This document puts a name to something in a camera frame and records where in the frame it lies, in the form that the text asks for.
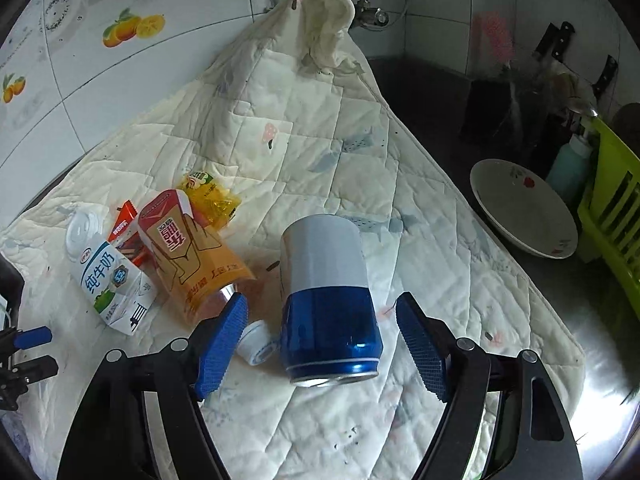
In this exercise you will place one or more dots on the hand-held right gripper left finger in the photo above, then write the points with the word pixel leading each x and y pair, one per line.
pixel 222 345

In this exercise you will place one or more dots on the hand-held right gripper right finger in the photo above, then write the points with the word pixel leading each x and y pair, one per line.
pixel 422 350

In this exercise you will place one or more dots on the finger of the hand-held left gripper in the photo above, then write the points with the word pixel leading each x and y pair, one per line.
pixel 30 367
pixel 32 336

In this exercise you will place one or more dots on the small white bottle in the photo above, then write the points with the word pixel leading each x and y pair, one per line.
pixel 252 340

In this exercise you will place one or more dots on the orange red drink carton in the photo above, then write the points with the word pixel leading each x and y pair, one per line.
pixel 190 260

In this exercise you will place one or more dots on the white plastic cup lid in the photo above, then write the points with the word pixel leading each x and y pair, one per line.
pixel 82 232

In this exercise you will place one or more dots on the white green milk carton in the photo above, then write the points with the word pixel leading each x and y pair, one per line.
pixel 107 280

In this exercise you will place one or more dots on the blue white can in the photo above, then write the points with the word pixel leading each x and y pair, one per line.
pixel 325 310

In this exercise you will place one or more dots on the red snack wrapper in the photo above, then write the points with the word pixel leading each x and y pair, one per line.
pixel 122 220

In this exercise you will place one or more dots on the yellow wrapper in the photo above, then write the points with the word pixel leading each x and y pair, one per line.
pixel 215 202

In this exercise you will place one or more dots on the white plate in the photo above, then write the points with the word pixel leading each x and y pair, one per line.
pixel 520 210

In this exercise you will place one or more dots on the teal soap bottle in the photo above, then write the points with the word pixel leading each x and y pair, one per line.
pixel 567 170

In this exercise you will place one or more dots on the cream quilted blanket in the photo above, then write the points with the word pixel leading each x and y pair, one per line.
pixel 310 125

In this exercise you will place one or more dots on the lime green dish rack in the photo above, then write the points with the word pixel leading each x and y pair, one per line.
pixel 615 210

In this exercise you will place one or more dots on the clear utensil jar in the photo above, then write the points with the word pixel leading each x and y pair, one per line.
pixel 530 110

